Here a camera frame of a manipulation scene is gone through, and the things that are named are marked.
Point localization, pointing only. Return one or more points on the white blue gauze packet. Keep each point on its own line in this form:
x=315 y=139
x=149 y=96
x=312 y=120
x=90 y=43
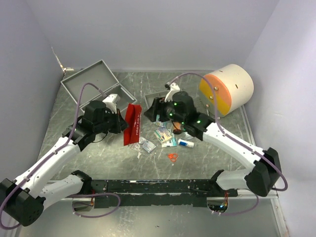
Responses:
x=162 y=134

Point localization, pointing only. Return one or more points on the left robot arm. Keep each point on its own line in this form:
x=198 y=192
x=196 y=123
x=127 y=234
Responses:
x=28 y=195

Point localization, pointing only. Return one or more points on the orange brown bottle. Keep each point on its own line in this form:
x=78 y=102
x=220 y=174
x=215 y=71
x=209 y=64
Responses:
x=177 y=129

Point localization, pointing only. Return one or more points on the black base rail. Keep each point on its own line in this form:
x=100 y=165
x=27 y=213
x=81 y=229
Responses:
x=194 y=192

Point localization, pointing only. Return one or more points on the white blue tube bottle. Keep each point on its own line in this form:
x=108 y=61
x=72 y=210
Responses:
x=185 y=143

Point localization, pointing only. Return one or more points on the clear bag of pads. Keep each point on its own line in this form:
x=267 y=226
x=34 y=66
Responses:
x=143 y=146

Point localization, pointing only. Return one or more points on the teal white bandage packet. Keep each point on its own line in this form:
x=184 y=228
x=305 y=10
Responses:
x=170 y=143

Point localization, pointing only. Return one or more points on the orange small scissors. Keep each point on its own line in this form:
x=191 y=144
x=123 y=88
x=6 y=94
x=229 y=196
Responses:
x=173 y=157

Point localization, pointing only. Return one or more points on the red first aid pouch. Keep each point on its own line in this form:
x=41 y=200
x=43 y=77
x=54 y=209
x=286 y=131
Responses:
x=131 y=135

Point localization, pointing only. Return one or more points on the grey open storage case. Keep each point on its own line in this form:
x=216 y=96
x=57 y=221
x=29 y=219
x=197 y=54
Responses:
x=101 y=76

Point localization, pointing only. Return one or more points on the beige cylinder drum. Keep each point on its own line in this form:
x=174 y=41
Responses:
x=232 y=87

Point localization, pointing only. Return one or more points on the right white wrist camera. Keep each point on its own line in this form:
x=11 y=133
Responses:
x=172 y=88

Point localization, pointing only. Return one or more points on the grey divided tray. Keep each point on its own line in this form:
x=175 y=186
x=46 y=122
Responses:
x=149 y=98

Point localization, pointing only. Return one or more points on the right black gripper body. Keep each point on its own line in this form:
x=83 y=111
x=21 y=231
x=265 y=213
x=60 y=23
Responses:
x=167 y=110

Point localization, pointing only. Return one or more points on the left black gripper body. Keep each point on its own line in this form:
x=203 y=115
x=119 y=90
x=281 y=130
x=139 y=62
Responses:
x=111 y=122

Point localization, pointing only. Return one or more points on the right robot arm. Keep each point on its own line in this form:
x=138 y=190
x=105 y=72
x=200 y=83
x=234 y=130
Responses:
x=261 y=167

